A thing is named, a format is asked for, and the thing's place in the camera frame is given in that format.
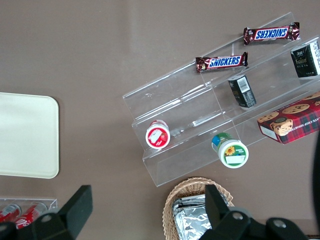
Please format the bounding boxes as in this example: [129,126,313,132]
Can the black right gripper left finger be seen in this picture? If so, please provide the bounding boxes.
[29,184,94,240]

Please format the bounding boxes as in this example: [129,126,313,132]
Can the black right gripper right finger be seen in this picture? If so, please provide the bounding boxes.
[204,184,252,240]

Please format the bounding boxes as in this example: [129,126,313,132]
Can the light wicker basket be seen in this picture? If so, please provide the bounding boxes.
[161,177,236,240]

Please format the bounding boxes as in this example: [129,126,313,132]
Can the beige plastic tray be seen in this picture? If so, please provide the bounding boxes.
[0,91,60,180]

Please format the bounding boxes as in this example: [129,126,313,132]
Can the silver foil packet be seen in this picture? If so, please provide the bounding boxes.
[171,197,186,240]
[174,194,213,240]

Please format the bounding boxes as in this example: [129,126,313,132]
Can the clear acrylic bottle rack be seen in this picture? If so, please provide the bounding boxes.
[0,198,58,227]

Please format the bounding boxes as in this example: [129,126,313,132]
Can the green lid yogurt cup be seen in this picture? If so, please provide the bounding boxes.
[211,132,250,170]

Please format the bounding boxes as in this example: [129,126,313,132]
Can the red lid yogurt cup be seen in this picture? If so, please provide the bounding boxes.
[144,119,172,150]

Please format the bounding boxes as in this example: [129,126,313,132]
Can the red tartan cookie box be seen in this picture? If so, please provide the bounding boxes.
[256,91,320,146]

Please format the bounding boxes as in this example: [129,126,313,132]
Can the clear acrylic stepped shelf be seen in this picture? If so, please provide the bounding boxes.
[121,11,320,188]

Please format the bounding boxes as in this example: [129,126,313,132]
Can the small black carton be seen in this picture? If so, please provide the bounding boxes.
[227,74,258,109]
[290,40,320,79]

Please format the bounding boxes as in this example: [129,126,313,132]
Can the Snickers chocolate bar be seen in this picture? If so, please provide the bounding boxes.
[195,51,249,74]
[243,21,301,47]

